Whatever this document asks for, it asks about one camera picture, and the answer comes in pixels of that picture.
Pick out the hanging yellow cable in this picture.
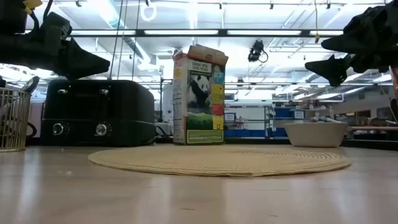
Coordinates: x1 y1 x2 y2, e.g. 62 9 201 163
313 0 321 44

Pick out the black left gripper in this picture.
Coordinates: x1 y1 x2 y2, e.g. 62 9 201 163
0 12 111 79

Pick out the black four-slot toaster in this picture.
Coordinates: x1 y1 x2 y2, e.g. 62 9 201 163
40 79 156 147

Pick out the round woven beige placemat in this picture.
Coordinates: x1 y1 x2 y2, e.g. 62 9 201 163
88 145 352 177

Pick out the blue storage bin shelf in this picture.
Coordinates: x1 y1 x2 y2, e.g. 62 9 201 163
223 105 312 139

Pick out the panda cereal box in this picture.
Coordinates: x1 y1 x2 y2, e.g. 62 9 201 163
172 44 229 146

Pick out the yellow tag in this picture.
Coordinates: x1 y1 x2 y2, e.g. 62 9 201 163
23 0 44 15

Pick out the thin black toaster cable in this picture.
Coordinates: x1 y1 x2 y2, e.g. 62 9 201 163
149 124 174 146

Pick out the thin hanging black cable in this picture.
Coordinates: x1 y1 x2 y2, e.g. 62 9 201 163
116 0 129 80
131 0 141 81
109 0 124 80

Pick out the wooden workbench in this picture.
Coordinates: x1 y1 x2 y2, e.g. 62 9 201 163
349 125 398 132

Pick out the black rounded object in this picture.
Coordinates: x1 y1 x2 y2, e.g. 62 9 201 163
20 76 40 94

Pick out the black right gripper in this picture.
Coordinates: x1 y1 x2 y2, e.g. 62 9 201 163
305 0 398 87

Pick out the beige bowl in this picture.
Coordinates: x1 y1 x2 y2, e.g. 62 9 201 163
283 121 348 148

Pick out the black overhead camera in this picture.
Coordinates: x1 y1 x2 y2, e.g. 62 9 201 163
248 39 269 63

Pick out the black light bar frame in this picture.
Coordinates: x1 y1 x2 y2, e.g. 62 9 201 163
26 29 345 38

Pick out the clear empty glass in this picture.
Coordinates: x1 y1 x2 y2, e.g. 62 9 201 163
0 88 32 153

